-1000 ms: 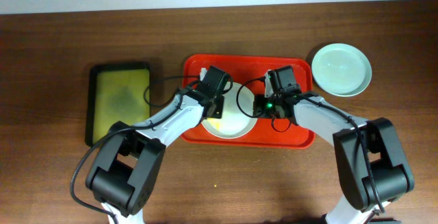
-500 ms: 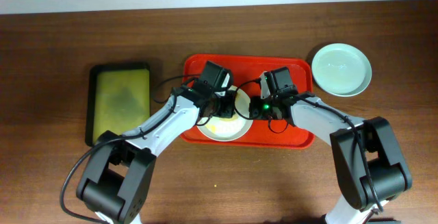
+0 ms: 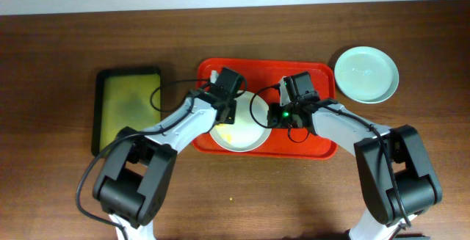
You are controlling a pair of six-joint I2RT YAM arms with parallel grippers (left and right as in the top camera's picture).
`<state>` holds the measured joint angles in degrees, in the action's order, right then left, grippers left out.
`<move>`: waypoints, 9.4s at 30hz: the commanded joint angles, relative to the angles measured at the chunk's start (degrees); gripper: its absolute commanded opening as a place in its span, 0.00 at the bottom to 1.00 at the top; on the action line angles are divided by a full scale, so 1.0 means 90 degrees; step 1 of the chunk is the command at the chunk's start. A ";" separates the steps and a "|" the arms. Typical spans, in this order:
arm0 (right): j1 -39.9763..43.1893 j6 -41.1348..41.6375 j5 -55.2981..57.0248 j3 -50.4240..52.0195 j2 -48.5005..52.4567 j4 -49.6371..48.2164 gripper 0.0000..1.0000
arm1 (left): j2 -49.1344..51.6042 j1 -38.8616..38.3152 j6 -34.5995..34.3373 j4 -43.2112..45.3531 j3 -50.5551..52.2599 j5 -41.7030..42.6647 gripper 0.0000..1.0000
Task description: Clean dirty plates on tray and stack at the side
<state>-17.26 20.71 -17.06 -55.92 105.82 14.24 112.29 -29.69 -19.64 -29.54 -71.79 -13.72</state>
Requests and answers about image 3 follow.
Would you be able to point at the black tray with yellow liquid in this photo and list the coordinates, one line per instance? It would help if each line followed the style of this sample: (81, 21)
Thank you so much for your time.
(122, 99)

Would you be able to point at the mint green plate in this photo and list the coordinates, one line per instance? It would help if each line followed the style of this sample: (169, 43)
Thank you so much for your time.
(366, 74)

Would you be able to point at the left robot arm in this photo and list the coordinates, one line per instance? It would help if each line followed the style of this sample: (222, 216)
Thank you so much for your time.
(133, 182)

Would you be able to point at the white plate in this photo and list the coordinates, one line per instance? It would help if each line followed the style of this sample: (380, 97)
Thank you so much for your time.
(245, 134)

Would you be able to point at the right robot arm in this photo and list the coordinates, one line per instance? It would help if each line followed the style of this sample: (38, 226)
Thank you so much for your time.
(398, 181)

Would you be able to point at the red plastic tray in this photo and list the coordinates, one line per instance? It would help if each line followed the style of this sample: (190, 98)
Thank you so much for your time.
(263, 73)

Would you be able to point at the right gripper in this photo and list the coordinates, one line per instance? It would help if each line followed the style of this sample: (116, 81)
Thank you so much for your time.
(274, 121)

